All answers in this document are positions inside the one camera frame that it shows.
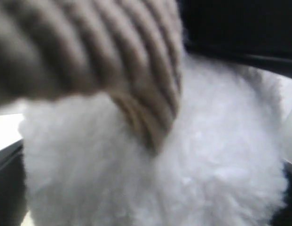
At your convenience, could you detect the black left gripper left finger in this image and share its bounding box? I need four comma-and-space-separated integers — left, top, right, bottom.
0, 140, 27, 226

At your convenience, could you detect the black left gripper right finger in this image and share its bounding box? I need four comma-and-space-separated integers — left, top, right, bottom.
271, 160, 292, 226

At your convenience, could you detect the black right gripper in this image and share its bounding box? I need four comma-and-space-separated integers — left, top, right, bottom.
178, 0, 292, 78

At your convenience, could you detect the white plush snowman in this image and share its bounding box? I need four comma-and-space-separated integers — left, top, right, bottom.
0, 0, 290, 226

